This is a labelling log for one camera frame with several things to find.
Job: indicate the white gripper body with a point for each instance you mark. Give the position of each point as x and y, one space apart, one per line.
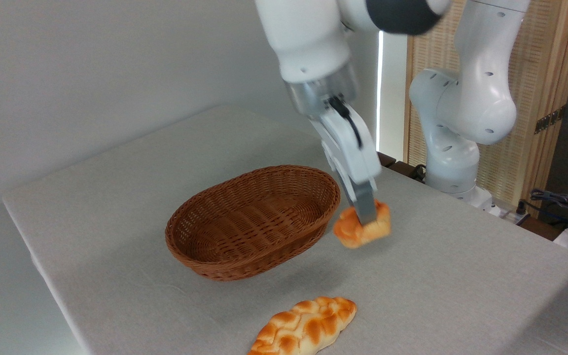
353 153

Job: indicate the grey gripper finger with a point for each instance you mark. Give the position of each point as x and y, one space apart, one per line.
365 202

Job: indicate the round orange bread bun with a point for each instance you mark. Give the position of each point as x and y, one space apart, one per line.
355 231

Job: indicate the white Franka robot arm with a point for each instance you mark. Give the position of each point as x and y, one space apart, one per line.
308 39

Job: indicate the braided bread loaf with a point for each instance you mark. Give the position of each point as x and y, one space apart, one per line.
303 325

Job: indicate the brown wicker basket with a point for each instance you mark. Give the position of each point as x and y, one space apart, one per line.
225 241

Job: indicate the dark metal screen hinge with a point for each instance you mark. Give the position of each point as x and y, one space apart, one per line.
550 119

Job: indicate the grey tablecloth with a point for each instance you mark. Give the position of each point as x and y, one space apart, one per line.
116 222

